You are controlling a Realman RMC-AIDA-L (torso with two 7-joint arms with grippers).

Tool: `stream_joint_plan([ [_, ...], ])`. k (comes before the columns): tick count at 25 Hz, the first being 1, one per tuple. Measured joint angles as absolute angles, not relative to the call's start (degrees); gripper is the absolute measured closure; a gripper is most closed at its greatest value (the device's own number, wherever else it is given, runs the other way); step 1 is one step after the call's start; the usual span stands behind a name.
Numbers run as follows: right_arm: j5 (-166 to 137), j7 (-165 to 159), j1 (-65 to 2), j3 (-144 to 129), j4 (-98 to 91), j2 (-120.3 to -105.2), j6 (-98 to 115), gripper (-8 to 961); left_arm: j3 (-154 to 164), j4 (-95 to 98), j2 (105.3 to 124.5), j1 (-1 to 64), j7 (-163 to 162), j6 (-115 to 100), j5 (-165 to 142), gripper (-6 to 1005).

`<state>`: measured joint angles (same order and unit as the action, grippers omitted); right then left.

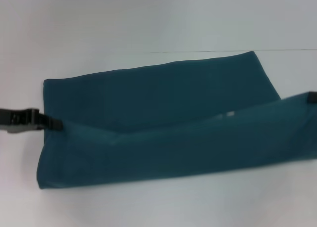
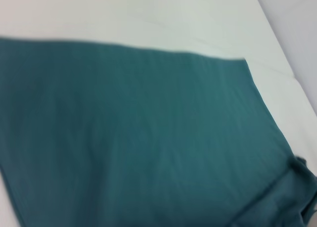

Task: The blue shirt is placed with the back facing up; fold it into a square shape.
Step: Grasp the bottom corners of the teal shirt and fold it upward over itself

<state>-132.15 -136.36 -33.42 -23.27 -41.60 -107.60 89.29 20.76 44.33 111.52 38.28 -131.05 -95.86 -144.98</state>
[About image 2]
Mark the blue teal shirt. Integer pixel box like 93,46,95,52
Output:
0,36,317,227

